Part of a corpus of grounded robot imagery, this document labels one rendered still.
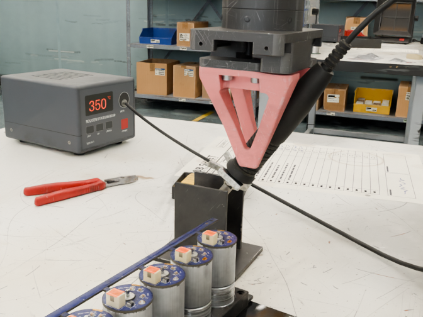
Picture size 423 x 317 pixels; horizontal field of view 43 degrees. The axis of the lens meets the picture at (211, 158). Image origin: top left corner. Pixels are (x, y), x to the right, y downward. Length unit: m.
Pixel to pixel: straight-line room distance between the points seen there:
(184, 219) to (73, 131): 0.32
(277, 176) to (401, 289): 0.27
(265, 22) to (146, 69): 4.50
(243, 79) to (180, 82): 4.36
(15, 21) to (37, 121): 5.41
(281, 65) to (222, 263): 0.13
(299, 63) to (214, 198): 0.12
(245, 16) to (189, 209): 0.16
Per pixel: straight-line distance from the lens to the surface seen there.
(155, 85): 4.84
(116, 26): 5.47
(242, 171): 0.40
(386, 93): 4.71
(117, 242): 0.48
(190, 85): 4.69
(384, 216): 0.57
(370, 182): 0.67
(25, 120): 0.79
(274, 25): 0.36
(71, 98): 0.71
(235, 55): 0.39
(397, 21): 3.29
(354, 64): 2.12
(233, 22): 0.37
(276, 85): 0.36
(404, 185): 0.67
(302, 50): 0.37
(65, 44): 5.81
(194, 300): 0.32
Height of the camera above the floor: 0.95
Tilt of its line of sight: 16 degrees down
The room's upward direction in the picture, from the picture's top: 2 degrees clockwise
